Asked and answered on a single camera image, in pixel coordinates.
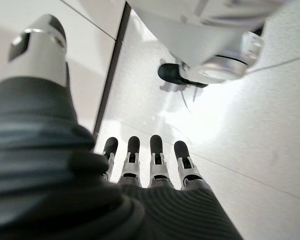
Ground black silver robot left hand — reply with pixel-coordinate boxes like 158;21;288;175
0;13;245;240

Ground dark vertical cabinet trim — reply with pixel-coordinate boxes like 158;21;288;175
92;1;132;138

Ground black robot left foot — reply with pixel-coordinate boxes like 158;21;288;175
157;62;209;89

